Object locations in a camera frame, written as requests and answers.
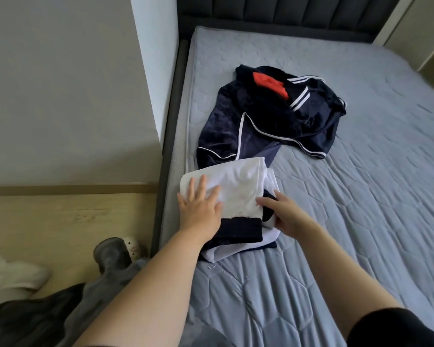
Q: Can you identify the white and navy garment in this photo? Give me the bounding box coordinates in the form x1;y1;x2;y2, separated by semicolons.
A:
178;157;285;265

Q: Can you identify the dark grey upholstered headboard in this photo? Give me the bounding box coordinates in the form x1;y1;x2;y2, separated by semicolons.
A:
176;0;406;44

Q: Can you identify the person's left hand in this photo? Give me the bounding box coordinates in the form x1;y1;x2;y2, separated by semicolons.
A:
176;174;224;246

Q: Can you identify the person's right hand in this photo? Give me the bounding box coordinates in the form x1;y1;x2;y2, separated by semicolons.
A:
256;190;323;241

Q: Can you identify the grey quilted bed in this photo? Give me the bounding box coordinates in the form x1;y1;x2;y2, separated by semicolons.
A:
150;27;434;347

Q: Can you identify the person's left forearm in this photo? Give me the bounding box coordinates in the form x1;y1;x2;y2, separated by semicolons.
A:
74;231;218;347

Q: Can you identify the red and navy sports jacket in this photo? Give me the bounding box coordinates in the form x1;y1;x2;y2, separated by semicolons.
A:
196;65;347;169

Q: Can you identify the person's right forearm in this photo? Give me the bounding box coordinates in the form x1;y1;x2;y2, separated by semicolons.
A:
298;224;405;340

